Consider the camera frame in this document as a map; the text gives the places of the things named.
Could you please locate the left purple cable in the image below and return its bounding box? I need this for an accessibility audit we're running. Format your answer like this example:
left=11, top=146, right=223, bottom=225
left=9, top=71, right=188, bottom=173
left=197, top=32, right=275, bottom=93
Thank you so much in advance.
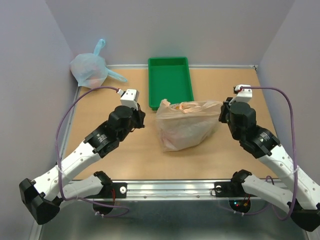
left=55, top=86, right=131, bottom=218

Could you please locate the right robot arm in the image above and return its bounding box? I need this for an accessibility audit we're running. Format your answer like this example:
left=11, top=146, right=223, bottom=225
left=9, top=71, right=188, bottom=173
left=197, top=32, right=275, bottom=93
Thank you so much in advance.
left=218, top=97, right=320, bottom=232

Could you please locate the blue plastic bag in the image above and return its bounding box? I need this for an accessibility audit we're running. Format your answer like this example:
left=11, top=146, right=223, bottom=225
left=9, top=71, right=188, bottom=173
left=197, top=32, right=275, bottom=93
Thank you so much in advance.
left=69, top=39, right=128, bottom=89

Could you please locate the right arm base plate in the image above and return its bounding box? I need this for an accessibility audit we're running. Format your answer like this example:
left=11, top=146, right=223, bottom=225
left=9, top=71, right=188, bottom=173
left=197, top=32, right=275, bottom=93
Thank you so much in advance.
left=209, top=180, right=248, bottom=198

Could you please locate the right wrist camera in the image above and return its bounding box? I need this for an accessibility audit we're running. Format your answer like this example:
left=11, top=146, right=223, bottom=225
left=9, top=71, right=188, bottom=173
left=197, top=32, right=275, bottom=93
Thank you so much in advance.
left=229, top=84, right=253, bottom=105

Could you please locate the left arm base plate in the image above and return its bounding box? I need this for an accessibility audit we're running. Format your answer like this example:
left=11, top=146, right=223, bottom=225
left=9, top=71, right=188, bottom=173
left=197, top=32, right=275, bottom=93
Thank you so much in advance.
left=85, top=182, right=128, bottom=199

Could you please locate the green plastic tray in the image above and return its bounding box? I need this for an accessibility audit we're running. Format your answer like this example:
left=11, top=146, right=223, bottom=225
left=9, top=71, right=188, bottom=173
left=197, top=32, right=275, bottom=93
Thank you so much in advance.
left=148, top=57, right=194, bottom=111

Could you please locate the purple cable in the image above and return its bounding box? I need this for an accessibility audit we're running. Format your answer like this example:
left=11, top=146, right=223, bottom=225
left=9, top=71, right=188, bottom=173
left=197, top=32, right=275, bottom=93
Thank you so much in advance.
left=217, top=85, right=300, bottom=222
left=55, top=86, right=131, bottom=218

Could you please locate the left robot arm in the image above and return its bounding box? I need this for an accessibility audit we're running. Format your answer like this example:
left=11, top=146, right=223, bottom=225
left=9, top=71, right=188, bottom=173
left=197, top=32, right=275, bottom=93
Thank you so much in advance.
left=18, top=100, right=146, bottom=225

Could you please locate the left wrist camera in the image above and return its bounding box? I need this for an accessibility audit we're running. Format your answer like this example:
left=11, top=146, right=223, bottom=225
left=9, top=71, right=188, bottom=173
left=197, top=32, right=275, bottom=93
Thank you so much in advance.
left=117, top=88, right=140, bottom=110

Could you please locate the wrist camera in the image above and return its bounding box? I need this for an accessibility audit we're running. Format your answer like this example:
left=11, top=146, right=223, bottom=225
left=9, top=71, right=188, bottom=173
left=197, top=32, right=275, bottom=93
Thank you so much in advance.
left=117, top=88, right=140, bottom=110
left=229, top=84, right=253, bottom=105

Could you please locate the orange plastic bag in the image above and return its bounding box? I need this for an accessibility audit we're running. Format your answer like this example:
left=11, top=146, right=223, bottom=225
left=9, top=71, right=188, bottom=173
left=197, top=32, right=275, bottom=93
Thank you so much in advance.
left=155, top=99, right=223, bottom=152

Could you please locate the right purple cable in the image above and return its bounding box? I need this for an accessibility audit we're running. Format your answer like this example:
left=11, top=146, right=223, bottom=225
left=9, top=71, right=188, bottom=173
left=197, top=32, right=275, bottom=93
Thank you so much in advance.
left=217, top=85, right=300, bottom=222

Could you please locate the aluminium mounting rail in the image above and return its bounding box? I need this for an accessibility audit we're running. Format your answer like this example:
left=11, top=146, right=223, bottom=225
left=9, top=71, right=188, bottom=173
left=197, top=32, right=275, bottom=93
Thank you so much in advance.
left=39, top=178, right=307, bottom=201

